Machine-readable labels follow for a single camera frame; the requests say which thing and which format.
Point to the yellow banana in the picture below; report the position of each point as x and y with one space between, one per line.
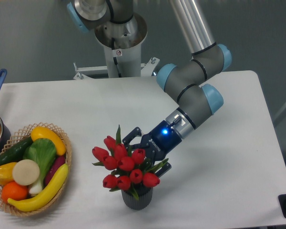
46 195

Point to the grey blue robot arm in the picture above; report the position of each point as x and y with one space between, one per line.
187 86

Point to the yellow squash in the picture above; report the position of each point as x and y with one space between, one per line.
44 132

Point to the orange fruit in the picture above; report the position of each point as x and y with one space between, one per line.
14 191

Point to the dark green cucumber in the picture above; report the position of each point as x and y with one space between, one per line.
16 152

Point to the purple sweet potato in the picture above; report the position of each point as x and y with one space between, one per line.
59 161

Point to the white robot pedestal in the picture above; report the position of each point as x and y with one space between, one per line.
122 49

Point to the yellow bell pepper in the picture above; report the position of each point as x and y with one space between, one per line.
6 173

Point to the beige round disc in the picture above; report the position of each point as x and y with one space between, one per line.
25 172

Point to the green bok choy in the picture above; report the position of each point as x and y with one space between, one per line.
43 152

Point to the woven wicker basket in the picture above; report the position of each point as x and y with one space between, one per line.
21 134

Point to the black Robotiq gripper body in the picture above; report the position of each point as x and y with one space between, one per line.
159 142

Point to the dark grey ribbed vase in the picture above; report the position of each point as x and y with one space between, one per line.
144 197

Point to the red tulip bouquet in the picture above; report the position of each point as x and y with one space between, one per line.
128 168

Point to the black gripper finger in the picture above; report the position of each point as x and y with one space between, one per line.
136 132
165 168

